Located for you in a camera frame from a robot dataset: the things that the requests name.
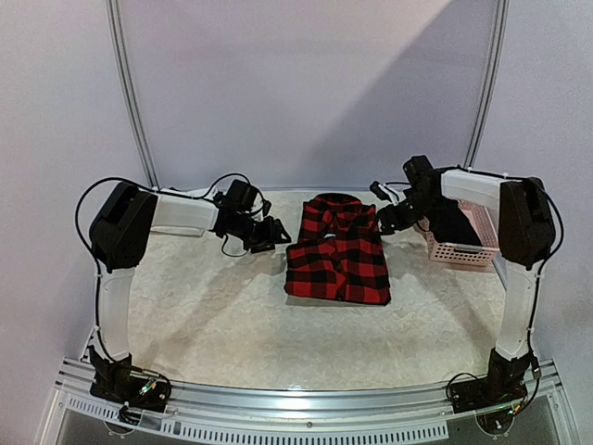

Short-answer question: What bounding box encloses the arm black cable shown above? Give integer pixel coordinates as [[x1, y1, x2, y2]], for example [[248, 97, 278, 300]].
[[74, 173, 272, 261], [384, 175, 565, 270]]

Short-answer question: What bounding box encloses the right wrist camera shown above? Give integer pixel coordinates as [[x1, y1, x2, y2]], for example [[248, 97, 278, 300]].
[[369, 181, 400, 205]]

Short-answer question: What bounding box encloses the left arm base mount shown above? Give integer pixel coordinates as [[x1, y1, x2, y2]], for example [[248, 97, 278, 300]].
[[88, 347, 172, 413]]

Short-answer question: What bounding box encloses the aluminium frame post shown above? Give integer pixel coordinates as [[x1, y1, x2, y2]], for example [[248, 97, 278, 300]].
[[106, 0, 160, 188], [461, 0, 510, 169]]

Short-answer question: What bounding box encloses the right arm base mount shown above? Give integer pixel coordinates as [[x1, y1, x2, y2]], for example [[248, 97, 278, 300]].
[[445, 349, 541, 416]]

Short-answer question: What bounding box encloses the left aluminium frame post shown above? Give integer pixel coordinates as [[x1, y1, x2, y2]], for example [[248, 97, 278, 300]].
[[106, 0, 160, 188]]

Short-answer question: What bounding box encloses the pink plastic laundry basket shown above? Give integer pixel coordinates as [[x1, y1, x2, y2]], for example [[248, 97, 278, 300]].
[[415, 200, 499, 268]]

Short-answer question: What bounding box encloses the right aluminium frame post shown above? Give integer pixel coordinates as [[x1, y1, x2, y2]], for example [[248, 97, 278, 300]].
[[461, 0, 510, 169]]

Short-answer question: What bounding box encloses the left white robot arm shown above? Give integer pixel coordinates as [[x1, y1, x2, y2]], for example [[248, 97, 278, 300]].
[[86, 177, 292, 367]]

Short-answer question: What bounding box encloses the black garment in basket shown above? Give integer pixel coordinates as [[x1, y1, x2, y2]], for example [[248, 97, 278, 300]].
[[426, 203, 482, 247]]

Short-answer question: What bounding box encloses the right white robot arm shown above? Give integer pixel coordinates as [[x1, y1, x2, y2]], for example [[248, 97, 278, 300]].
[[369, 155, 563, 362]]

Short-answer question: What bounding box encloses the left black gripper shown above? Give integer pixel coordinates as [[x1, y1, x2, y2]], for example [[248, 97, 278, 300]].
[[231, 213, 292, 254]]

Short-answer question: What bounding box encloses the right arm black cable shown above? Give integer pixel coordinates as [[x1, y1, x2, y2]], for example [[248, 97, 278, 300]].
[[384, 175, 565, 270]]

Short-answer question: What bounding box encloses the aluminium front rail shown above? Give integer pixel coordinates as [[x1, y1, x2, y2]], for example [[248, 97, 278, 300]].
[[40, 360, 580, 444]]

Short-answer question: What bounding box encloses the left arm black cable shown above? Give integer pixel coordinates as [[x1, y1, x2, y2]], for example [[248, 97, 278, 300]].
[[74, 173, 272, 261]]

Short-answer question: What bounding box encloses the red black plaid garment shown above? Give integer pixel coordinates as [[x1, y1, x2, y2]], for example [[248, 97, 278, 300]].
[[284, 193, 391, 306]]

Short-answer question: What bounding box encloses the white green raglan t-shirt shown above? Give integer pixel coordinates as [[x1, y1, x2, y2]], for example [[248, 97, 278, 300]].
[[151, 188, 216, 237]]

